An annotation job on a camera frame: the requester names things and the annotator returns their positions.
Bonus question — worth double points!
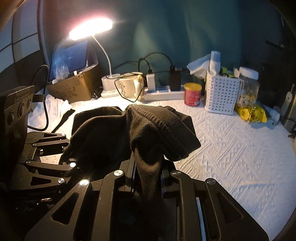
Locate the white textured table cover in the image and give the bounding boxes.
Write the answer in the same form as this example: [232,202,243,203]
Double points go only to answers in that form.
[28,93,296,240]

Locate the white desk lamp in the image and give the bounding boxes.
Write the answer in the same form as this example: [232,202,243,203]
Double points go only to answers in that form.
[69,16,119,98]

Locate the brown cardboard box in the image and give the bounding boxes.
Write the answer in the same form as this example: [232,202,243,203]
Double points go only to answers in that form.
[47,65,104,103]

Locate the yellow snack packet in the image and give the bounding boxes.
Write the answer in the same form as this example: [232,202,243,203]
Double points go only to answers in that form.
[235,104,267,123]

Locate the laptop with dark screen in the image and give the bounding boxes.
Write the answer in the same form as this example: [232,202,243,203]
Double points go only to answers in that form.
[56,40,98,78]

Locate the black strap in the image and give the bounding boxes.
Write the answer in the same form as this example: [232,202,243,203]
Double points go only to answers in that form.
[51,109,76,134]

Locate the white charger plug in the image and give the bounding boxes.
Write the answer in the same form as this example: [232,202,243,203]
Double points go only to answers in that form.
[146,73,156,91]

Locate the red tin yellow lid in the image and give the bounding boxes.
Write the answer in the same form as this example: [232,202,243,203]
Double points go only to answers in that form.
[184,82,202,106]

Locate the dark brown printed garment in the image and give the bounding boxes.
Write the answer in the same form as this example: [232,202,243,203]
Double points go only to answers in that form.
[60,104,201,200]

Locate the white perforated plastic basket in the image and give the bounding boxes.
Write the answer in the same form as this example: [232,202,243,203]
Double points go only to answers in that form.
[204,71,240,115]

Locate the clear jar white lid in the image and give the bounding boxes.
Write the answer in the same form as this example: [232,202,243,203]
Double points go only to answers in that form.
[237,66,260,108]

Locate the cream cartoon mug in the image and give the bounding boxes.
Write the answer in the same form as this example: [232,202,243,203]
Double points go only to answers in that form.
[115,72,144,100]

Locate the white crumpled cloth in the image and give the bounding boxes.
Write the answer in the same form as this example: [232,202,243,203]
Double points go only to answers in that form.
[28,94,72,132]

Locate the black power adapter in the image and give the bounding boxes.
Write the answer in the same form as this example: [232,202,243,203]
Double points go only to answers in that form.
[169,66,181,91]

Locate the white tissue in basket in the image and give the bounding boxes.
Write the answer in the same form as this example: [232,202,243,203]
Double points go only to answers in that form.
[187,51,221,79]

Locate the white power strip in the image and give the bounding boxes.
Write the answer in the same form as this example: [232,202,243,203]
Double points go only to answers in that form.
[144,85,185,101]

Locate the black cable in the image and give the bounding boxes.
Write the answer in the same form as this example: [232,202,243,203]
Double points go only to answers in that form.
[27,64,50,132]

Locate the clear plastic bag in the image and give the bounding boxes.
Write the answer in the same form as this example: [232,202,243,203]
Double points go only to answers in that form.
[49,46,69,81]

